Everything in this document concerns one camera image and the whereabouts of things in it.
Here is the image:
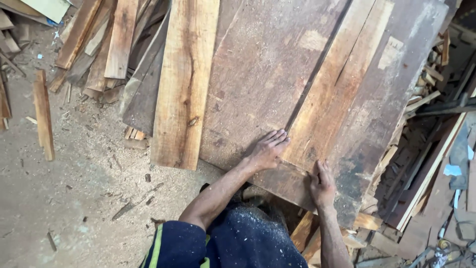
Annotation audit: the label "thin wooden slats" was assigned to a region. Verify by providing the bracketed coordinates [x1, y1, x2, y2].
[0, 69, 12, 131]

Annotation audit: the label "light knotty wooden plank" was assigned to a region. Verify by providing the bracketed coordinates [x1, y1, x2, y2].
[150, 0, 221, 171]

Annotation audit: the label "person's left hand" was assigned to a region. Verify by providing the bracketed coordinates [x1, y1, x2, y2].
[243, 128, 291, 173]

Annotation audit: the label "black metal bar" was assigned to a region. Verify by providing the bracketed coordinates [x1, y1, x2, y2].
[416, 95, 476, 117]

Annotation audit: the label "small wooden blocks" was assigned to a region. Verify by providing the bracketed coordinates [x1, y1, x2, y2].
[123, 126, 149, 150]

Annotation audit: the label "short wooden plank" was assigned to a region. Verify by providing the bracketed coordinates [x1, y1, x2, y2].
[33, 69, 56, 162]

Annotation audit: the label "heap of wood scraps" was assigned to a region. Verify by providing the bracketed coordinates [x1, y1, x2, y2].
[366, 22, 476, 231]

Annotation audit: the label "pale green sheet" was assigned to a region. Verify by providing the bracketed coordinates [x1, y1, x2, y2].
[19, 0, 72, 24]

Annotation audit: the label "wooden offcut blocks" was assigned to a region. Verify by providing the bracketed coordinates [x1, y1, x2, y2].
[290, 211, 384, 267]

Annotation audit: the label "dark blue work clothing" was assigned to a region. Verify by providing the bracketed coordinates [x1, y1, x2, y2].
[139, 203, 310, 268]

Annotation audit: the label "dark stained wooden board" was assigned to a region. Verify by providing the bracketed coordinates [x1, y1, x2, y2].
[327, 0, 450, 229]

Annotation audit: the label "person's right hand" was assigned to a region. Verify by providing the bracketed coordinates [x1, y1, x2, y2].
[307, 160, 337, 210]

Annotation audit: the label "reddish brown wooden plank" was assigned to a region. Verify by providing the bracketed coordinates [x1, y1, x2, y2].
[281, 0, 395, 175]

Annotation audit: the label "wide brown wooden board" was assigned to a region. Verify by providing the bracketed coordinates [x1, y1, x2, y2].
[200, 0, 354, 213]

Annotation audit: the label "dark grey wooden plank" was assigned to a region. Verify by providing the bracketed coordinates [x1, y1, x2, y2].
[119, 7, 172, 137]

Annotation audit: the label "pile of reddish wooden planks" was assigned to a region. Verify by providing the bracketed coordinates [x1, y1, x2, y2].
[48, 0, 172, 105]

